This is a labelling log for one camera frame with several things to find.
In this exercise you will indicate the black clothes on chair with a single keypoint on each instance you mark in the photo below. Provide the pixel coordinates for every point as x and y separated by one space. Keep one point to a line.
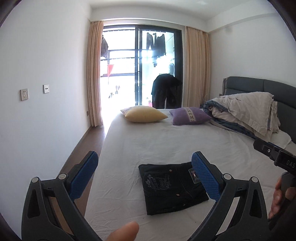
166 92

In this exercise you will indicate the black denim pants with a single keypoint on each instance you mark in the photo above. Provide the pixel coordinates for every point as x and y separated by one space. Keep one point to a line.
170 188

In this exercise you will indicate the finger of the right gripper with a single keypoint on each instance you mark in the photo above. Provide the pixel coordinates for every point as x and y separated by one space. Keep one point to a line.
269 149

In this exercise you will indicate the black sliding door frame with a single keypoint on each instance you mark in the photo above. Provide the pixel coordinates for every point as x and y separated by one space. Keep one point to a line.
128 69

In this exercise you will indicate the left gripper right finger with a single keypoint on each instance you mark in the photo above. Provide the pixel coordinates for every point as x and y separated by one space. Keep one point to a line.
239 212

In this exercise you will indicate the yellow pillow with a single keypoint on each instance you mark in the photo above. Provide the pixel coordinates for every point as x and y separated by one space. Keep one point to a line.
143 114

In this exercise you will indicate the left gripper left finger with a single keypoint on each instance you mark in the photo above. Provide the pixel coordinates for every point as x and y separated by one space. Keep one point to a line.
50 212

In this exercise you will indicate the person left hand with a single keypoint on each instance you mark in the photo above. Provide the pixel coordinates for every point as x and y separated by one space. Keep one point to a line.
127 232

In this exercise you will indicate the person right hand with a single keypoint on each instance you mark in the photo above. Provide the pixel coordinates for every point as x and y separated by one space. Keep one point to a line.
277 200

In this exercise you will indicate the purple patterned pillow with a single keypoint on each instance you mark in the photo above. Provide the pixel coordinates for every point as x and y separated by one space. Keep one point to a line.
189 116

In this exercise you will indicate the beige curtain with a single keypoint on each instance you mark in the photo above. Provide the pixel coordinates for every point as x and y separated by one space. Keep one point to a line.
93 72
197 68

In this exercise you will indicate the hanging dark clothes outside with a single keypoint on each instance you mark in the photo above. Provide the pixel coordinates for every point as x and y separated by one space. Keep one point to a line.
157 45

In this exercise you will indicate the beige grey folded duvet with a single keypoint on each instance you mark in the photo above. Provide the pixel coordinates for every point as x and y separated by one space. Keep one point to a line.
253 114

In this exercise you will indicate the right beige curtain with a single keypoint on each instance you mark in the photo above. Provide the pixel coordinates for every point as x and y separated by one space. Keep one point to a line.
197 68

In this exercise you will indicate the white wall socket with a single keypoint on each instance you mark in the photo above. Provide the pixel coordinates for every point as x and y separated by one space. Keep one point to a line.
24 94

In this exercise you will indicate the white bed mattress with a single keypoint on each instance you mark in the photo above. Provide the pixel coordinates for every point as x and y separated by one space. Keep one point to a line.
117 197

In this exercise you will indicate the dark grey headboard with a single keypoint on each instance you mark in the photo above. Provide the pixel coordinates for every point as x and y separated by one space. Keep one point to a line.
284 95

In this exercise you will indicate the left beige curtain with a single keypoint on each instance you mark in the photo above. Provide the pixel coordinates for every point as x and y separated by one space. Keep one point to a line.
93 72

